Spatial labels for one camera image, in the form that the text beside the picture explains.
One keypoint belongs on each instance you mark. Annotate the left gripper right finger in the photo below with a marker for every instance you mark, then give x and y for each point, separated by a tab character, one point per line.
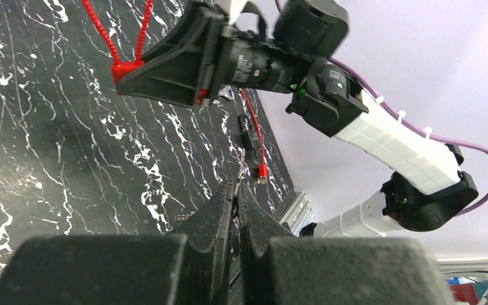
280	268

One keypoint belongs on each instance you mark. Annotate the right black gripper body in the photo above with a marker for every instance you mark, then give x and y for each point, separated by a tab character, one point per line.
246	61

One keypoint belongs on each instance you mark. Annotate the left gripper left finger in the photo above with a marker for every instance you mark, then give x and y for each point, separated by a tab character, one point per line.
188	266

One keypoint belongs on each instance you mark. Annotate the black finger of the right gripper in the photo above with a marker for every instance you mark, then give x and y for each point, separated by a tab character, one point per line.
181	69

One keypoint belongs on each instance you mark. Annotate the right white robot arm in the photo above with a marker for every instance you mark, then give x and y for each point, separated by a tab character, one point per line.
427	187

